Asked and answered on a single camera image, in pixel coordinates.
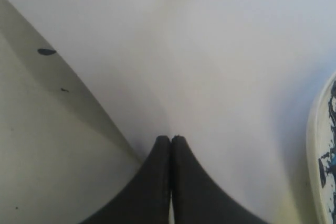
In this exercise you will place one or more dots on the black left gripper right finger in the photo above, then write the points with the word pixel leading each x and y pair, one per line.
pixel 196 198

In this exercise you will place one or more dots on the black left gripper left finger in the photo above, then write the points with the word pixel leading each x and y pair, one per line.
pixel 146 198

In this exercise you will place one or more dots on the white paper sheet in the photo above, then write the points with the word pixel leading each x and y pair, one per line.
pixel 237 78

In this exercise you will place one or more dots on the white plate with blue paint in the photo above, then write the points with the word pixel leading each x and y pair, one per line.
pixel 320 148

